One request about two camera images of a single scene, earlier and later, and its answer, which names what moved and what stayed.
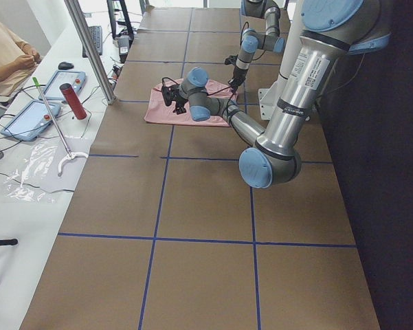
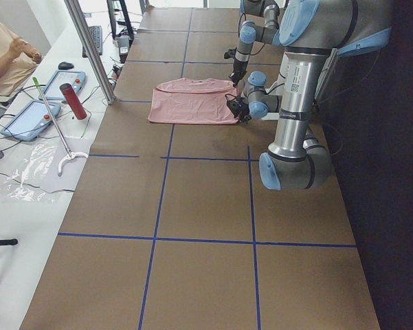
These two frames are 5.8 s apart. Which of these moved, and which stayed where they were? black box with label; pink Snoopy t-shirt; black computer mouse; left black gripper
Moved: left black gripper
Stayed: pink Snoopy t-shirt; black computer mouse; black box with label
